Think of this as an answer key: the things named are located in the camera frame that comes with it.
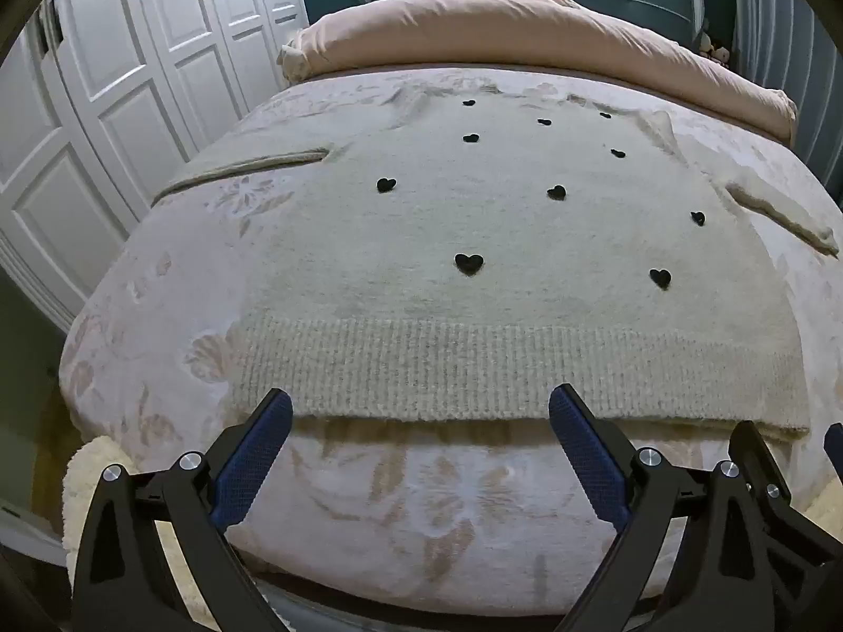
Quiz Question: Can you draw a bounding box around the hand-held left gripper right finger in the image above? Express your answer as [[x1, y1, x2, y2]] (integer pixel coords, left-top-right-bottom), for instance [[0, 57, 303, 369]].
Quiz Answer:
[[548, 383, 814, 632]]

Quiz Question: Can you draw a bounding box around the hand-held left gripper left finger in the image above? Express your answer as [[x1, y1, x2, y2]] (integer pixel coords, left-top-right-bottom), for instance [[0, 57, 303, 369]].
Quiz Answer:
[[69, 388, 294, 632]]

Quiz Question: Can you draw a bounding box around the cream sweater with black hearts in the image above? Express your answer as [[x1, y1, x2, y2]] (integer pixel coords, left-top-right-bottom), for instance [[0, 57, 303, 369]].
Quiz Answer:
[[151, 82, 837, 442]]

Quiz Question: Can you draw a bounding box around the floral beige bed blanket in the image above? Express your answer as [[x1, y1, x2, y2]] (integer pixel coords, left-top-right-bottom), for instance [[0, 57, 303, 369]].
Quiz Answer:
[[59, 66, 843, 615]]

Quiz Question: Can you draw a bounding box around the white fluffy rug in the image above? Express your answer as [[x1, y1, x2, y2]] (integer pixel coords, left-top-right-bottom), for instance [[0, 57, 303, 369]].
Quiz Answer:
[[62, 434, 218, 632]]

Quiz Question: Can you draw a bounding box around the grey curtain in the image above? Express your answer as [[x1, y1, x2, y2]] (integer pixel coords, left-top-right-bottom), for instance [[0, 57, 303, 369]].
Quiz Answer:
[[731, 0, 843, 193]]

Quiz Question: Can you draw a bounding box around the white panelled wardrobe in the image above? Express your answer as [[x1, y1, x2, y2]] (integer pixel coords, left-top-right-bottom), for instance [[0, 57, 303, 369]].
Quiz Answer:
[[0, 0, 310, 337]]

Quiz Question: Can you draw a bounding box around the small beige plush toy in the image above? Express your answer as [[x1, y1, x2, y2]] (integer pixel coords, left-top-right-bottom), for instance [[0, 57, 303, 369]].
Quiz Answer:
[[698, 32, 733, 68]]

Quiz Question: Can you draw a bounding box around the pink duvet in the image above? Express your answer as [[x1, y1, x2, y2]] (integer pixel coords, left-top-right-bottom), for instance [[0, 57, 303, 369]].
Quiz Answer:
[[277, 0, 798, 143]]

